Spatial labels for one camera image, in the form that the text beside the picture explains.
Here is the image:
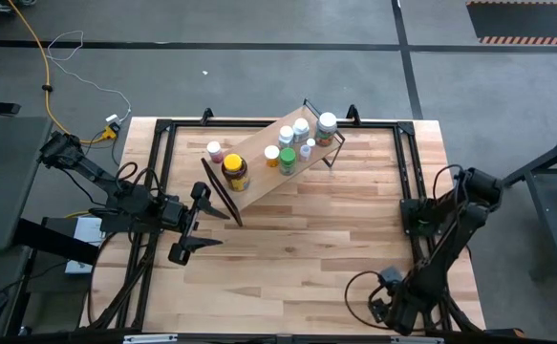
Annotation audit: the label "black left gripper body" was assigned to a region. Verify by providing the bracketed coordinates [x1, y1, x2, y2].
[161, 181, 212, 268]

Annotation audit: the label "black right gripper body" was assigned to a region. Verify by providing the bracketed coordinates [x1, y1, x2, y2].
[368, 286, 406, 332]

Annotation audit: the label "fish oil bottle yellow cap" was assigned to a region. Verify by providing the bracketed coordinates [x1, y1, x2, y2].
[220, 153, 250, 193]

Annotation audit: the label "pink bottle white cap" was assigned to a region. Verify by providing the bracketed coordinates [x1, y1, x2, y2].
[205, 140, 225, 164]

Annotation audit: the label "orange vial white cap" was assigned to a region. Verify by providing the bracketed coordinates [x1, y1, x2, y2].
[264, 144, 282, 169]

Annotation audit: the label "green cap medicine bottle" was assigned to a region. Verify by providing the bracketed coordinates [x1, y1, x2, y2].
[278, 146, 298, 177]

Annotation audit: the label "white square bottle blue label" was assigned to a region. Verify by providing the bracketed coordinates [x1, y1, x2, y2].
[277, 124, 296, 150]

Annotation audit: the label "small white medicine bottle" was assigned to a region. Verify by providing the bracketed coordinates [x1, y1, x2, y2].
[291, 117, 311, 143]

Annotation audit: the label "fruit label bottle white cap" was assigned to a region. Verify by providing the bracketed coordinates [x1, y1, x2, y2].
[314, 111, 339, 148]

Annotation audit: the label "wooden shelf black metal legs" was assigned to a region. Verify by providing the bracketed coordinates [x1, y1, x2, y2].
[200, 97, 347, 228]

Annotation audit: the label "white electronics box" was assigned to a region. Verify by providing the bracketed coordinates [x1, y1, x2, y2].
[64, 214, 106, 276]

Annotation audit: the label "black desk beam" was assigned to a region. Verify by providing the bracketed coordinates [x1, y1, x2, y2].
[12, 218, 101, 267]

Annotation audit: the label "dark grey metal stand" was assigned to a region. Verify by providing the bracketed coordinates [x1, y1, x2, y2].
[497, 129, 557, 279]

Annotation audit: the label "black mat hazard stripe edge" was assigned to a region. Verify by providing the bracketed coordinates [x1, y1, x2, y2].
[465, 0, 557, 47]

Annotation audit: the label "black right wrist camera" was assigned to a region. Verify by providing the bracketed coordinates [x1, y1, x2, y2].
[378, 266, 403, 288]

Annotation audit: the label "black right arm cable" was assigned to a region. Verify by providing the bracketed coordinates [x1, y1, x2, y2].
[343, 270, 389, 332]

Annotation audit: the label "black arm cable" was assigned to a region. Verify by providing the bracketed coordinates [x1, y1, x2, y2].
[343, 270, 389, 332]
[114, 161, 164, 198]

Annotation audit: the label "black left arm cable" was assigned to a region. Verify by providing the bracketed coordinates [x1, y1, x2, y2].
[114, 161, 164, 198]

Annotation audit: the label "black aluminium table frame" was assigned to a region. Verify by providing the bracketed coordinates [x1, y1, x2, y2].
[80, 105, 484, 335]

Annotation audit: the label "black orange handle tool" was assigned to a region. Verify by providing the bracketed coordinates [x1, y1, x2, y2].
[484, 326, 526, 339]

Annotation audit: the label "thin white cable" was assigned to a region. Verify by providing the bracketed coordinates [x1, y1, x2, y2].
[45, 30, 133, 123]

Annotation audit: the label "yellow power cable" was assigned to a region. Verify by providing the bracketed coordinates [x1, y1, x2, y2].
[6, 0, 120, 145]

